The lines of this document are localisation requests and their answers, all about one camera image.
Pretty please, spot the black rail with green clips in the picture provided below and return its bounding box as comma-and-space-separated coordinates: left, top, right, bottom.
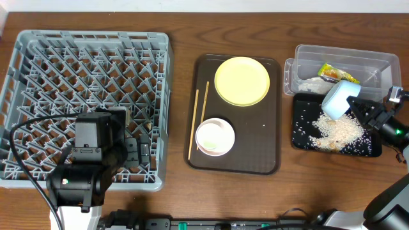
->
97, 209, 317, 230

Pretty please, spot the black rectangular tray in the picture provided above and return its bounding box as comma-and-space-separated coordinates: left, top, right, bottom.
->
291, 93, 383, 158

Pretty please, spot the spilled rice pile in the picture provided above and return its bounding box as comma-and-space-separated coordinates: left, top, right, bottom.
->
293, 102, 373, 154

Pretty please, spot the right wooden chopstick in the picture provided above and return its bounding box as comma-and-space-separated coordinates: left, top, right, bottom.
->
193, 81, 210, 150

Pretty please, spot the left wooden chopstick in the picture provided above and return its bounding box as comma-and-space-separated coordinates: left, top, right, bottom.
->
188, 89, 199, 161

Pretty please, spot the yellow round plate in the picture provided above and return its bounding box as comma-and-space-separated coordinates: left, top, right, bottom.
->
214, 57, 270, 107

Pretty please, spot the pink white bowl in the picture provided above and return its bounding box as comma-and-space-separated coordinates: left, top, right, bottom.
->
195, 118, 235, 157

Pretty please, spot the crumpled white tissue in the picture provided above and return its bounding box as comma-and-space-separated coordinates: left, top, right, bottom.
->
298, 77, 335, 95

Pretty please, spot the clear plastic bin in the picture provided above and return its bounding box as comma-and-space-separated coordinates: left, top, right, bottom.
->
283, 45, 402, 102

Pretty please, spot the grey plastic dishwasher rack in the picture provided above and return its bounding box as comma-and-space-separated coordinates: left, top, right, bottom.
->
1, 30, 174, 191

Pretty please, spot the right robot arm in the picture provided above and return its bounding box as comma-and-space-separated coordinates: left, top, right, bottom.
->
313, 86, 408, 230

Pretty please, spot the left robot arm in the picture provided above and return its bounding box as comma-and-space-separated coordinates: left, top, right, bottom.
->
46, 107, 151, 229

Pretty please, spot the dark brown serving tray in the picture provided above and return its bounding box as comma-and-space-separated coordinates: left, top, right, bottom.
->
184, 54, 281, 175

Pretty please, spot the wooden chopstick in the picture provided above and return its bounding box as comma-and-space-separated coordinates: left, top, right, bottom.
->
188, 89, 199, 161
193, 81, 210, 150

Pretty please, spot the green orange snack wrapper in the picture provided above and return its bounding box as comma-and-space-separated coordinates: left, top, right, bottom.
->
318, 63, 360, 84

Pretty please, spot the light blue bowl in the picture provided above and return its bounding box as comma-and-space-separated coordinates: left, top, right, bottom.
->
321, 80, 361, 120

